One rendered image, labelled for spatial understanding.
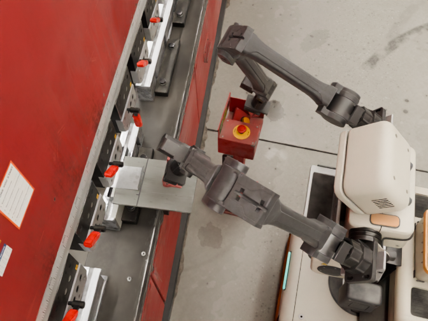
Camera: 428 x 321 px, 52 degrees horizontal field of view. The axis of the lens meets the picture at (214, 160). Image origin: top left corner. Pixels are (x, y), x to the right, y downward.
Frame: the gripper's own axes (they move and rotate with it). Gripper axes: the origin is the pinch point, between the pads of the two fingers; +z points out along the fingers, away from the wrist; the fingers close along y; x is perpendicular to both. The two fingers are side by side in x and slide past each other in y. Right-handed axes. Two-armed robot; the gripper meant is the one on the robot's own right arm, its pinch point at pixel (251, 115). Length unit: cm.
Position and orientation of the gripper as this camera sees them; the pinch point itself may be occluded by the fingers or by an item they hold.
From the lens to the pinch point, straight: 189.8
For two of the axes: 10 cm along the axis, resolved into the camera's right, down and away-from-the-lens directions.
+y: -9.3, -3.5, -0.7
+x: -2.7, 8.3, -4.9
